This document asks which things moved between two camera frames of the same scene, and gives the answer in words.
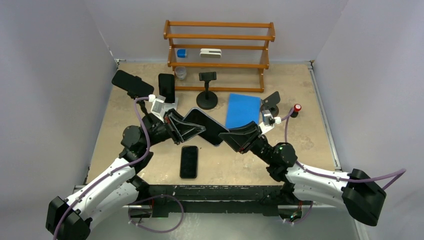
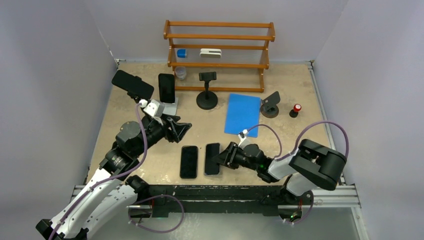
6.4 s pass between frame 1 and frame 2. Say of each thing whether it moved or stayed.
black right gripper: moved
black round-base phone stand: stayed
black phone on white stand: stayed
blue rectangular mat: stayed
